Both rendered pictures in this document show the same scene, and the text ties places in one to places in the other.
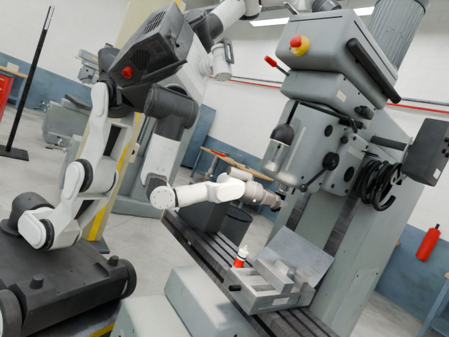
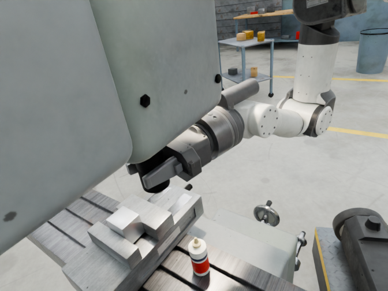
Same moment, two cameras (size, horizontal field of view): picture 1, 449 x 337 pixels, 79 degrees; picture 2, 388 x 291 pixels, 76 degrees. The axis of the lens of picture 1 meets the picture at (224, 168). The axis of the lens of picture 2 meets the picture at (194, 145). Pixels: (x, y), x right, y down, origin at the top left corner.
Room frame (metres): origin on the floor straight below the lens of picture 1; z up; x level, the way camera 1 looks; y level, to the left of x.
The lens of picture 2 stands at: (1.44, -0.23, 1.45)
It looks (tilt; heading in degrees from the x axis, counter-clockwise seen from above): 30 degrees down; 170
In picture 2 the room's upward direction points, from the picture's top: 9 degrees counter-clockwise
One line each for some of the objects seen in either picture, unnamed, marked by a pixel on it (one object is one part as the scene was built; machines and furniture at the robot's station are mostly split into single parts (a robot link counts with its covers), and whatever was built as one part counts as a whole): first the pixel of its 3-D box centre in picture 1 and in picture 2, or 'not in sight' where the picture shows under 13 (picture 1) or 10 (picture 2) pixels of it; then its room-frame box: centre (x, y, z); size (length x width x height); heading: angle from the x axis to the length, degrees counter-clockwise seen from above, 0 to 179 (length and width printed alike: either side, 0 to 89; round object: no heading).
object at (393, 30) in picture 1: (386, 37); not in sight; (1.27, -0.44, 2.05); 0.20 x 0.20 x 0.32
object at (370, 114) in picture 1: (361, 111); not in sight; (1.04, -0.39, 1.66); 0.12 x 0.04 x 0.04; 132
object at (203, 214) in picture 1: (204, 205); not in sight; (1.44, 0.03, 1.00); 0.22 x 0.12 x 0.20; 52
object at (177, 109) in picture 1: (170, 115); (325, 10); (0.87, 0.22, 1.39); 0.12 x 0.09 x 0.14; 118
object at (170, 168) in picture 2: not in sight; (163, 174); (1.13, -0.24, 1.23); 0.06 x 0.02 x 0.03; 117
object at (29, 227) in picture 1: (51, 228); not in sight; (1.22, 0.65, 0.68); 0.21 x 0.20 x 0.13; 63
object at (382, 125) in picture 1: (368, 138); not in sight; (1.44, -0.62, 1.66); 0.80 x 0.23 x 0.20; 132
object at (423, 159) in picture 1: (431, 154); not in sight; (1.05, -0.70, 1.62); 0.20 x 0.09 x 0.21; 132
